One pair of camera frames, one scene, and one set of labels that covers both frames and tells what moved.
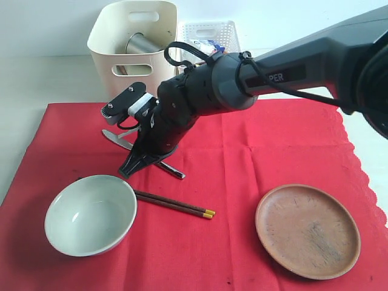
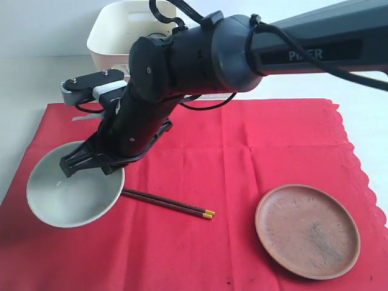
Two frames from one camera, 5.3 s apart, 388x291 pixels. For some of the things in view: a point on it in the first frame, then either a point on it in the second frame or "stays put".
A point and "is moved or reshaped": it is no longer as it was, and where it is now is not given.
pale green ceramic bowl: [92, 216] → [77, 200]
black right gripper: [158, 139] → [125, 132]
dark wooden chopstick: [174, 201] stays put
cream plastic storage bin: [128, 41] stays put
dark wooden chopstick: [174, 207] stays put
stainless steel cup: [138, 43] is moved or reshaped
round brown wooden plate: [310, 230] stays put
